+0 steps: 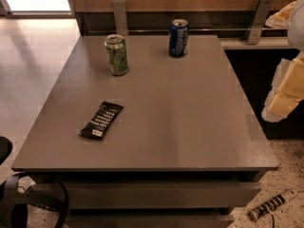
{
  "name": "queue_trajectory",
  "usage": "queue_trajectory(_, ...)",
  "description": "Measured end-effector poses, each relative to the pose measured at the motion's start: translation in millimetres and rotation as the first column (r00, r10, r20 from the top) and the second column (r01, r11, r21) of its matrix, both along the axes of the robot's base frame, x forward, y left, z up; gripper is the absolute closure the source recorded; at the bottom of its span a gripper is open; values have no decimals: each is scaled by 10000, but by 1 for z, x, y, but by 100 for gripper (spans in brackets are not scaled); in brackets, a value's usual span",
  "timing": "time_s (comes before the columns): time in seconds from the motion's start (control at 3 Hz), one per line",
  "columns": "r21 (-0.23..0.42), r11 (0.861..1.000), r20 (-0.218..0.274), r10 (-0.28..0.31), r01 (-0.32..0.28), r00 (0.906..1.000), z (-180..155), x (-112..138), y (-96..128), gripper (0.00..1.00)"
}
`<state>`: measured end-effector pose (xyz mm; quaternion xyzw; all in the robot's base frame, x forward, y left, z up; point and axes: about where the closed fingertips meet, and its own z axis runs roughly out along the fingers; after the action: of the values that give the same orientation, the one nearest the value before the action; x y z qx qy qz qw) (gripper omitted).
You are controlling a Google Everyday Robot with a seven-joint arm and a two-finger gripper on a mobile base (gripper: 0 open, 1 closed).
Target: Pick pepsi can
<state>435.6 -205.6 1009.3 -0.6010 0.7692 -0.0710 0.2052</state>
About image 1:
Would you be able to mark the black chair base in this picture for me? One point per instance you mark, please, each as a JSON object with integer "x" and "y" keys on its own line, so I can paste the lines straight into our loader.
{"x": 50, "y": 195}

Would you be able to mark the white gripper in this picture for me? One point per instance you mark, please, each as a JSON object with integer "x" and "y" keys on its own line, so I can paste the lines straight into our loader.
{"x": 297, "y": 28}

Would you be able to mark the green soda can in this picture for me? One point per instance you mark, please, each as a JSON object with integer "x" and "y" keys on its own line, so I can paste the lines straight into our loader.
{"x": 116, "y": 48}

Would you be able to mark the left metal bracket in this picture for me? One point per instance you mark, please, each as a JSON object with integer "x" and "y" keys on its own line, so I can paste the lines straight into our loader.
{"x": 120, "y": 16}

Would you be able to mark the metal bracket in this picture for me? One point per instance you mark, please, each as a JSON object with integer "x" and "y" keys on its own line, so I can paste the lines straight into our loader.
{"x": 120, "y": 16}
{"x": 253, "y": 33}

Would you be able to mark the upper grey table drawer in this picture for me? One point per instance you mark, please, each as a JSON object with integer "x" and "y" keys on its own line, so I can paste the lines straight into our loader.
{"x": 148, "y": 195}

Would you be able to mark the black snack bar wrapper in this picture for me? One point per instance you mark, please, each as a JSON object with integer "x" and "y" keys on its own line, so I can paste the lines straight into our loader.
{"x": 101, "y": 121}

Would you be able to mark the right metal bracket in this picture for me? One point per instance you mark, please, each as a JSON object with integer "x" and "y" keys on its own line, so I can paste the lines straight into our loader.
{"x": 253, "y": 33}

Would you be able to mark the white power strip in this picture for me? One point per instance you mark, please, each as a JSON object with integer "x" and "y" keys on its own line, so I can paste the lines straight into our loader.
{"x": 272, "y": 204}

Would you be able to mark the blue pepsi can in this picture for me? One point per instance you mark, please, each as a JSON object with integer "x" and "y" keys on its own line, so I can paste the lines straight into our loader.
{"x": 178, "y": 36}

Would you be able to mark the grey table drawer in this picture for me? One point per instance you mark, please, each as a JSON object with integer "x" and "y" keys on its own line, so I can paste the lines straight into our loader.
{"x": 148, "y": 195}
{"x": 170, "y": 221}

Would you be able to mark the lower grey table drawer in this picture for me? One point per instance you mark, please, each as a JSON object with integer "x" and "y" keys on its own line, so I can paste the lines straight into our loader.
{"x": 170, "y": 221}

